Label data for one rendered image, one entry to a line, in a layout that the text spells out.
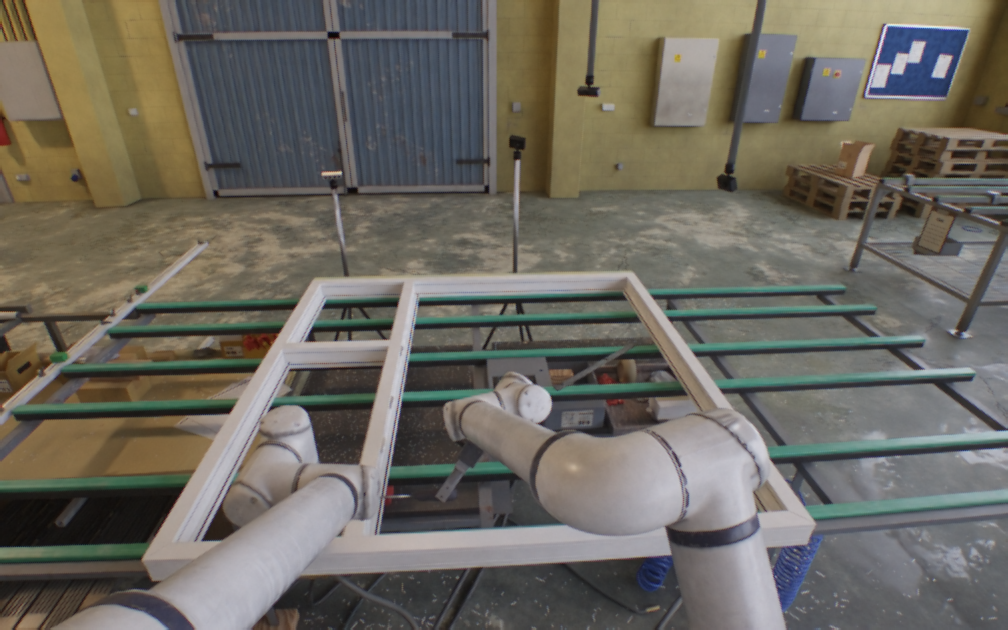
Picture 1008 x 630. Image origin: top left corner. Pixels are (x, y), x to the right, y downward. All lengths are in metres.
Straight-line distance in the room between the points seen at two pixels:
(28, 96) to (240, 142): 2.51
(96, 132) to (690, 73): 7.59
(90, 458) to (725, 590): 2.04
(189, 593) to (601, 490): 0.41
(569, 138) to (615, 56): 1.23
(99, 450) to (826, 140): 8.86
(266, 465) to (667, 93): 7.16
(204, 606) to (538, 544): 0.81
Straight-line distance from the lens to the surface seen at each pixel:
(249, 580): 0.59
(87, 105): 8.32
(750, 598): 0.75
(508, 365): 1.88
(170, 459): 2.13
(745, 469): 0.72
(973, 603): 2.90
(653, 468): 0.64
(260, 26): 7.64
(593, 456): 0.65
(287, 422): 1.01
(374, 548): 1.23
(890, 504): 1.70
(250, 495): 0.93
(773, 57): 8.20
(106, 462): 2.24
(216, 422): 2.21
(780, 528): 1.40
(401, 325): 2.00
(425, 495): 1.32
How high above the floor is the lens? 1.89
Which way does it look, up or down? 28 degrees down
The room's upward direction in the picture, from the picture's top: straight up
